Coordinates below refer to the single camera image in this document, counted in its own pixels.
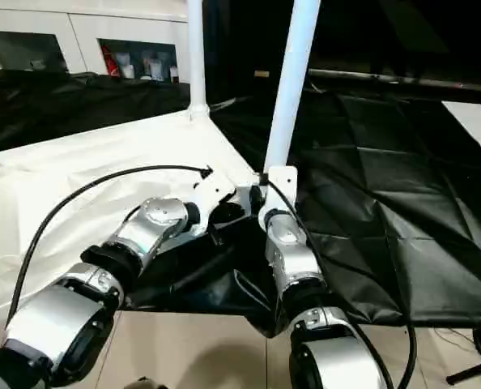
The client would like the white plastic table top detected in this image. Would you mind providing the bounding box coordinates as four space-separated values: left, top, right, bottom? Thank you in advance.
0 103 266 329

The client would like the black left wrist camera cable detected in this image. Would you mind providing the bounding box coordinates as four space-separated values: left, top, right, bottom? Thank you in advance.
5 164 214 325

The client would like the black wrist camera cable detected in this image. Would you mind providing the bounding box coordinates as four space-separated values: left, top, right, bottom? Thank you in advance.
5 164 214 325
264 177 418 389

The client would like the white flat board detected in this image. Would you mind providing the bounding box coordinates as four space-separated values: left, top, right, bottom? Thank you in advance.
441 100 481 169

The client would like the black case with gold label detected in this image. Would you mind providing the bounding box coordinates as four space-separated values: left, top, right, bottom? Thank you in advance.
207 0 313 102

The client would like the grey left robot foot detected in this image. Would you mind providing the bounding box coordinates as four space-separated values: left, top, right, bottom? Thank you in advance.
125 375 164 389

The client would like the dark metal rod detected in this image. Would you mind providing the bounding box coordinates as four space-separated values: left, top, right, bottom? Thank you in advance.
308 68 481 92

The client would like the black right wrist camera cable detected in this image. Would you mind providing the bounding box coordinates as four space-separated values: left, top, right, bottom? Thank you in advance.
264 177 418 389

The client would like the black work mat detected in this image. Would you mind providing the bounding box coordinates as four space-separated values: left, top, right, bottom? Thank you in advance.
0 68 481 340

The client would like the white glass-door cabinet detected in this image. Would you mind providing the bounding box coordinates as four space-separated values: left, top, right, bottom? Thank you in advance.
0 0 193 84

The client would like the black metal stand leg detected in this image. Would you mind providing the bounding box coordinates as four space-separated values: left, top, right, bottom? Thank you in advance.
445 360 481 386

